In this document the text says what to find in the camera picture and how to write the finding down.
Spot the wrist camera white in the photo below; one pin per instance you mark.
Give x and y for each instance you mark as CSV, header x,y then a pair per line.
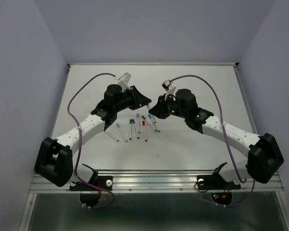
x,y
123,81
169,88

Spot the light blue cap marker pen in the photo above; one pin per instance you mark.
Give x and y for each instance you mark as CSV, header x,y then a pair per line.
x,y
153,123

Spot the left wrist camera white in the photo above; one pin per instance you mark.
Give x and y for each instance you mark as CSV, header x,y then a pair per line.
x,y
123,81

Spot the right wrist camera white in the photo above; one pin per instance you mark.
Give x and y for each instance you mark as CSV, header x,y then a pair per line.
x,y
169,88

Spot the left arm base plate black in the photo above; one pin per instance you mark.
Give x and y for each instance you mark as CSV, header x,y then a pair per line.
x,y
96,194

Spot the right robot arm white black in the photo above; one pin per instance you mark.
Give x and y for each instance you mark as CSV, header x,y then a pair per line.
x,y
262,154

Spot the brown cap marker pen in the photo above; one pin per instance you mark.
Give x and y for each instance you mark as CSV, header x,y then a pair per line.
x,y
151,114

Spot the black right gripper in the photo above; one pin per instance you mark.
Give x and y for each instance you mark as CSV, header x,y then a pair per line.
x,y
159,109

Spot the red cap marker pen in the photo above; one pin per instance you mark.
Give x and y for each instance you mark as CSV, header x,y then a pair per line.
x,y
144,131

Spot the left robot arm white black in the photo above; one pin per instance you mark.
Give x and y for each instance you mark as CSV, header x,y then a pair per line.
x,y
55,157

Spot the pink cap marker pen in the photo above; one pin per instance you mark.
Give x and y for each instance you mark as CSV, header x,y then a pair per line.
x,y
111,135

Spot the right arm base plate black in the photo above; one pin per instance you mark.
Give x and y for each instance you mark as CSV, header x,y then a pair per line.
x,y
221,190

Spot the dark green cap marker pen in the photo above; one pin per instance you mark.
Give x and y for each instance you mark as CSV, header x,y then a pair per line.
x,y
130,129

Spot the grey cap marker pen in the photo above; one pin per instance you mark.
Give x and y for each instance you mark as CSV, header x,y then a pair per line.
x,y
138,123

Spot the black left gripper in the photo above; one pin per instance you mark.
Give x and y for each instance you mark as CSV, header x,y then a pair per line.
x,y
138,99

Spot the light green cap marker pen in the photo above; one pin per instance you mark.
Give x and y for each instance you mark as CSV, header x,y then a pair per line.
x,y
121,132

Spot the aluminium rail frame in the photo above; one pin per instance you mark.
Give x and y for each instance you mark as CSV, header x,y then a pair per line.
x,y
153,182

